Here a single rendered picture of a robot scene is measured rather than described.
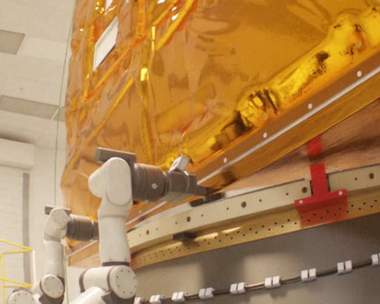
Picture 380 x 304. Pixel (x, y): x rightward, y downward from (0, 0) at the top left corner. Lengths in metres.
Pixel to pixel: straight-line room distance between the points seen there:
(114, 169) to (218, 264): 0.32
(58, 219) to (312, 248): 0.83
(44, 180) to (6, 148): 1.10
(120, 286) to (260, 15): 0.68
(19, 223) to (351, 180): 8.23
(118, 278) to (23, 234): 7.98
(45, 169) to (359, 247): 8.82
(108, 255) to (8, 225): 7.92
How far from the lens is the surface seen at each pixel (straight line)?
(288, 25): 1.05
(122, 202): 1.09
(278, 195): 1.11
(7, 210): 9.04
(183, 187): 1.19
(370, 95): 0.89
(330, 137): 1.00
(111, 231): 1.09
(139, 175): 1.14
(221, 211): 1.16
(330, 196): 1.07
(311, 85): 1.01
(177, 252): 1.27
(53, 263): 1.51
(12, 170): 9.34
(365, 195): 1.15
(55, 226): 1.55
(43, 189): 9.46
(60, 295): 1.44
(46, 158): 9.70
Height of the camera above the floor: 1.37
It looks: 23 degrees up
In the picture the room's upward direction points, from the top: 4 degrees counter-clockwise
